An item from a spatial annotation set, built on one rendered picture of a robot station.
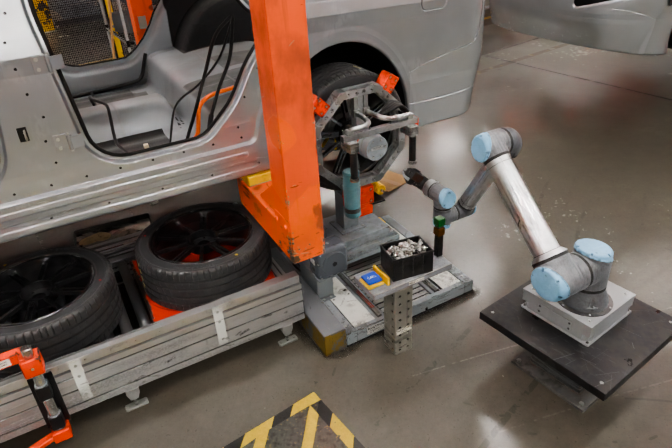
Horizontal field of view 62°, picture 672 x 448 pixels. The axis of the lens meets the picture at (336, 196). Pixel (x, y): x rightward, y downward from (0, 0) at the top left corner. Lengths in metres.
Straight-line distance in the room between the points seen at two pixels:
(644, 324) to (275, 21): 1.96
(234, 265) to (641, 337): 1.77
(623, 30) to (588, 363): 2.91
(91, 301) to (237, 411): 0.79
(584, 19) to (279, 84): 3.10
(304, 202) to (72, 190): 1.01
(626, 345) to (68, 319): 2.29
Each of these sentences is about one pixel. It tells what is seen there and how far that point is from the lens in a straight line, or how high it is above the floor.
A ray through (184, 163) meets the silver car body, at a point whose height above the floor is 0.90.
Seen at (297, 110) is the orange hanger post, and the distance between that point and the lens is 2.23.
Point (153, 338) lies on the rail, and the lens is 2.61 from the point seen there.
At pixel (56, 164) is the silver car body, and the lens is 2.64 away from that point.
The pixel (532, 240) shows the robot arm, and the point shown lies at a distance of 2.37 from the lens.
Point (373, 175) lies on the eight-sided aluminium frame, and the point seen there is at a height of 0.62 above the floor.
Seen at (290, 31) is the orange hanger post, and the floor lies 1.54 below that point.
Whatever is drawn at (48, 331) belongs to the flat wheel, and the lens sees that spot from 2.61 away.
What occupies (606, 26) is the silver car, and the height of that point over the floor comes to 0.96.
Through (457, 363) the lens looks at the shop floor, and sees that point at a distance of 2.81.
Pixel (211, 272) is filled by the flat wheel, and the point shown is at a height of 0.49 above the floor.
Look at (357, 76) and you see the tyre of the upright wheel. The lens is 2.87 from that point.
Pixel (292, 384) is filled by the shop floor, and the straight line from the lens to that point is 2.73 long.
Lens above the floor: 2.00
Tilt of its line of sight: 29 degrees down
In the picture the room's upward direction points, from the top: 4 degrees counter-clockwise
